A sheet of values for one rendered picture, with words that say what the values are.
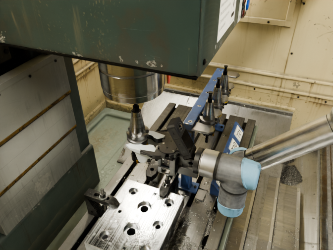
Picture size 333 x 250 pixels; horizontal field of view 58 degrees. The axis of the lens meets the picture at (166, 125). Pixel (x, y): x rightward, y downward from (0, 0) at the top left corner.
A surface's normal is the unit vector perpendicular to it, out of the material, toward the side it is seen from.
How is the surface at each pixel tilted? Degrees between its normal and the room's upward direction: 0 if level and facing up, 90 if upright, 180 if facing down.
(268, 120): 24
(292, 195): 8
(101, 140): 0
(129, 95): 90
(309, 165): 17
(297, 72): 90
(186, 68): 90
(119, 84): 90
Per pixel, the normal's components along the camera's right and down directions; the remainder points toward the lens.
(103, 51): -0.38, 0.55
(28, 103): 0.94, 0.19
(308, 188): -0.29, -0.84
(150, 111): -0.17, -0.51
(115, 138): -0.01, -0.81
